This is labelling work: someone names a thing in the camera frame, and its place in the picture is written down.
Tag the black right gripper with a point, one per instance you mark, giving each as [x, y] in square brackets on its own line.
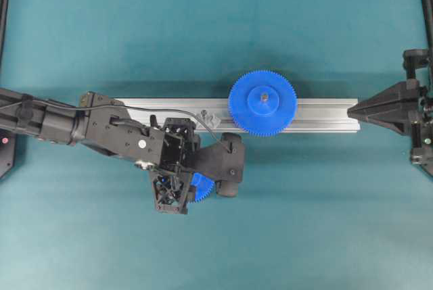
[391, 108]

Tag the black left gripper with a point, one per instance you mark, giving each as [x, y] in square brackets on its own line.
[172, 188]

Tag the small blue gear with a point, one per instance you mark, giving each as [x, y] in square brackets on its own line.
[203, 187]

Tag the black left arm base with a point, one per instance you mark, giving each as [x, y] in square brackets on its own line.
[7, 151]

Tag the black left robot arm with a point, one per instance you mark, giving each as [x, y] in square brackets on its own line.
[105, 125]

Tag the large blue gear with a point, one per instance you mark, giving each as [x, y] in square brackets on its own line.
[262, 119]

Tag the steel shaft through large gear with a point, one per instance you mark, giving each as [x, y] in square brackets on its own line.
[264, 97]

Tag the grey shaft mounting bracket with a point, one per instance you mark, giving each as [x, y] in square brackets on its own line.
[210, 119]

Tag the aluminium extrusion rail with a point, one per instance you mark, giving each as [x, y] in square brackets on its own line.
[312, 115]

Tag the black left frame post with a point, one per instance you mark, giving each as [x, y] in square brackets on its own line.
[5, 6]

